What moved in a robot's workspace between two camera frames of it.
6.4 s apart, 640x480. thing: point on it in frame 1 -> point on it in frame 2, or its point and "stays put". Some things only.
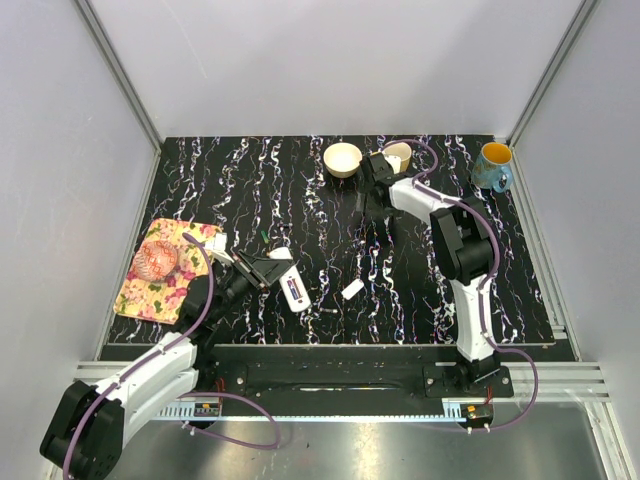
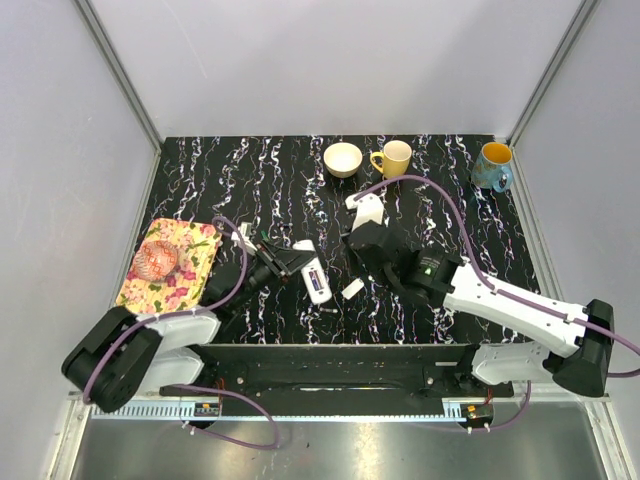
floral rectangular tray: (161, 301) stays put
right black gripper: (373, 189) -> (368, 239)
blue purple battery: (292, 289) -> (316, 280)
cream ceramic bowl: (342, 159) stays put
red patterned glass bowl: (154, 260) stays put
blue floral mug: (492, 168) stays put
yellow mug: (402, 151) stays put
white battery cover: (352, 289) stays put
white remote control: (292, 282) -> (314, 275)
